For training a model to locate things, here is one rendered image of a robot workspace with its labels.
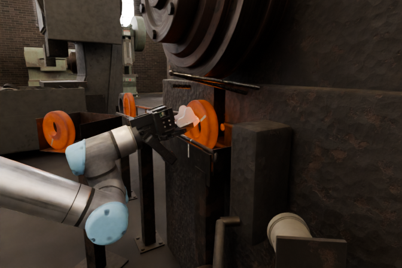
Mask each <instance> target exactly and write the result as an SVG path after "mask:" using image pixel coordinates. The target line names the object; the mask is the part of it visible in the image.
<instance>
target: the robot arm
mask: <svg viewBox="0 0 402 268"><path fill-rule="evenodd" d="M126 119H127V122H128V125H127V126H126V125H125V126H121V127H118V128H116V129H113V130H110V131H108V132H105V133H101V134H99V135H96V136H93V137H91V138H88V139H83V140H82V141H80V142H77V143H75V144H72V145H70V146H68V147H67V148H66V150H65V154H66V158H67V161H68V164H69V167H70V168H71V170H72V173H73V174H74V175H76V176H78V175H83V174H84V176H85V177H86V180H87V182H88V184H89V186H87V185H84V184H80V183H78V182H75V181H72V180H70V179H66V178H63V177H61V176H57V175H54V174H52V173H48V172H46V171H43V170H40V169H37V168H34V167H31V166H28V165H24V164H22V163H19V162H16V161H14V160H10V159H7V158H5V157H1V156H0V207H2V208H6V209H10V210H13V211H17V212H21V213H24V214H29V215H33V216H36V217H40V218H44V219H47V220H52V221H55V222H58V223H62V224H67V225H70V226H75V227H78V228H81V229H85V230H86V233H87V237H88V238H89V239H90V240H91V241H92V242H93V243H95V244H97V245H109V244H112V243H114V242H116V241H118V240H119V239H120V238H121V237H122V236H123V235H124V234H125V232H126V230H127V226H128V216H129V211H128V208H127V206H126V204H127V203H128V201H129V198H128V195H127V190H126V187H125V186H124V184H123V180H122V178H121V175H120V173H119V170H118V167H117V165H116V163H115V160H118V159H120V158H122V157H125V156H128V155H130V154H133V153H135V152H136V150H140V149H142V141H144V142H146V143H147V144H148V145H149V146H150V147H151V148H153V149H154V150H155V151H156V152H157V153H159V154H160V155H161V158H162V159H163V161H164V162H166V163H167V164H171V165H173V164H174V163H175V162H176V161H177V160H178V159H177V158H176V157H175V156H176V155H175V154H174V153H173V151H171V150H170V149H167V148H166V147H165V146H163V145H162V144H161V143H160V141H167V140H169V139H172V138H174V137H176V136H179V135H182V134H184V133H186V132H188V131H189V130H191V129H192V128H194V126H196V125H197V124H198V123H199V122H200V120H199V118H198V117H197V116H195V114H194V112H193V110H192V108H190V107H186V106H185V105H182V106H180V108H179V112H178V114H177V115H175V116H174V114H173V110H172V108H169V109H167V106H163V105H159V106H156V107H154V108H151V109H148V110H146V113H145V114H142V115H139V116H136V117H129V118H126Z"/></svg>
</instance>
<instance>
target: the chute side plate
mask: <svg viewBox="0 0 402 268"><path fill-rule="evenodd" d="M126 118H127V117H124V116H122V126H125V125H126V126H127V125H128V122H127V119H126ZM160 143H161V144H162V145H163V146H165V147H166V148H167V149H170V150H171V151H173V153H174V154H175V155H176V156H175V157H176V158H177V159H178V160H177V161H176V162H178V163H179V164H180V165H181V166H183V167H184V168H186V169H187V170H188V171H189V172H191V173H192V174H193V175H194V176H195V166H197V167H198V168H199V169H201V170H202V171H204V172H205V173H206V185H207V186H208V187H211V168H212V155H211V154H209V153H207V152H206V151H203V150H202V149H200V148H199V147H197V146H195V145H193V144H191V143H189V142H188V141H186V140H184V139H182V138H180V137H179V136H176V137H174V138H172V139H169V140H167V141H160ZM188 144H189V157H188Z"/></svg>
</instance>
